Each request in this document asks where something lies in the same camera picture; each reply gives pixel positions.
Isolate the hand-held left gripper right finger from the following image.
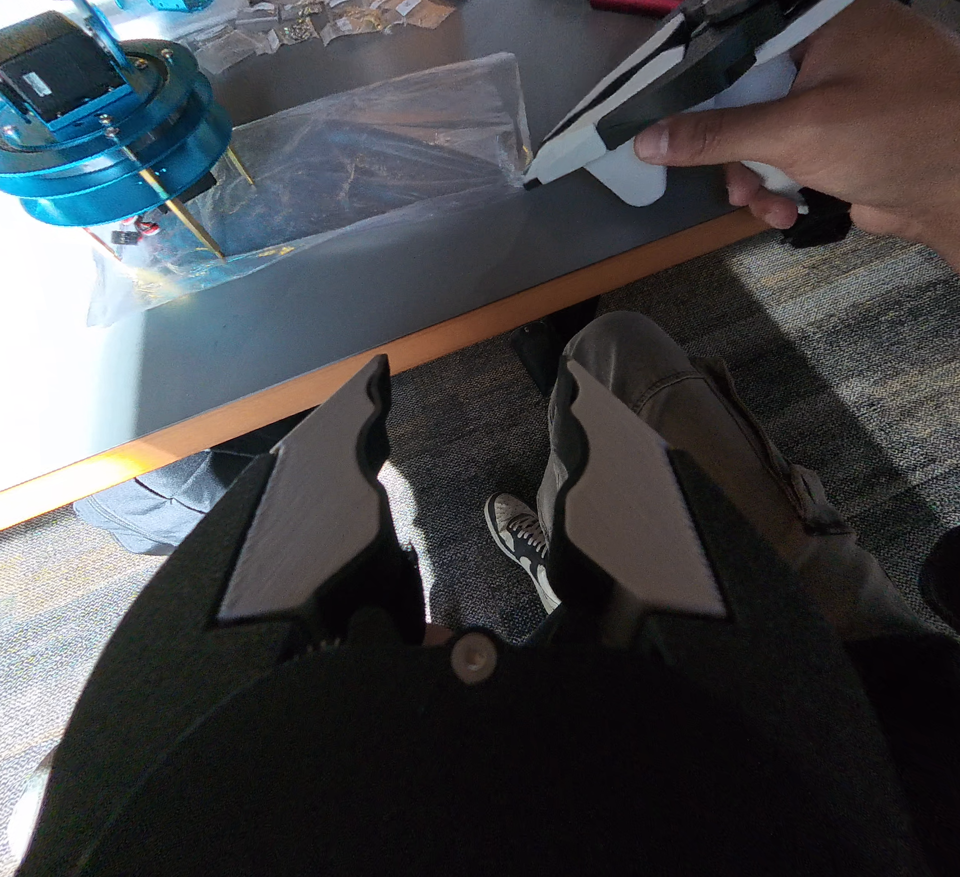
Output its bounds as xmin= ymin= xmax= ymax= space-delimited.
xmin=551 ymin=359 xmax=731 ymax=623

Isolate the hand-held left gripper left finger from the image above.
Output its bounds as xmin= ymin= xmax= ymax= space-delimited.
xmin=216 ymin=354 xmax=429 ymax=627

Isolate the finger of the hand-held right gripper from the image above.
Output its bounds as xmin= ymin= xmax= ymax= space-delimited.
xmin=521 ymin=123 xmax=670 ymax=209
xmin=538 ymin=10 xmax=691 ymax=162

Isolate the clear plastic bag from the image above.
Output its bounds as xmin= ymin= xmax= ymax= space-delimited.
xmin=86 ymin=52 xmax=540 ymax=329

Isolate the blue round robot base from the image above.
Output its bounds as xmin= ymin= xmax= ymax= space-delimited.
xmin=0 ymin=0 xmax=261 ymax=263

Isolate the grey desk with orange edge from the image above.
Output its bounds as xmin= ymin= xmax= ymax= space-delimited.
xmin=0 ymin=0 xmax=960 ymax=532

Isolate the person's right hand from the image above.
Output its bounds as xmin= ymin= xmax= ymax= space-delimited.
xmin=633 ymin=0 xmax=960 ymax=271

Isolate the black white sneaker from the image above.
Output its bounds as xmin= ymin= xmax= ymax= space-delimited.
xmin=483 ymin=493 xmax=564 ymax=616

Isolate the person's right leg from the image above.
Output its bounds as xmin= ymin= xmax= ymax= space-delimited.
xmin=536 ymin=310 xmax=948 ymax=643

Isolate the pile of small hardware bags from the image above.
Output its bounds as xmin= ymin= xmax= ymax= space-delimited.
xmin=191 ymin=0 xmax=459 ymax=76

